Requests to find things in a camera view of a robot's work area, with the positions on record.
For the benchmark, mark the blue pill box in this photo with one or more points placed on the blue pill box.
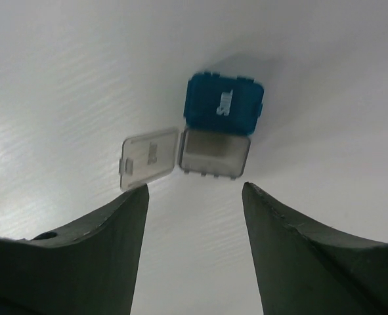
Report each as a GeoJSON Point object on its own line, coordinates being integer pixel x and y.
{"type": "Point", "coordinates": [223, 104]}

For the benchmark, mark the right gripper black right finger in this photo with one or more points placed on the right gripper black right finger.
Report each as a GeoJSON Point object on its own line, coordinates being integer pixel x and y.
{"type": "Point", "coordinates": [305, 267]}

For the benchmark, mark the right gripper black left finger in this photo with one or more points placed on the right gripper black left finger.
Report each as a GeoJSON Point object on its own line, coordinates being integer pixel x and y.
{"type": "Point", "coordinates": [88, 266]}

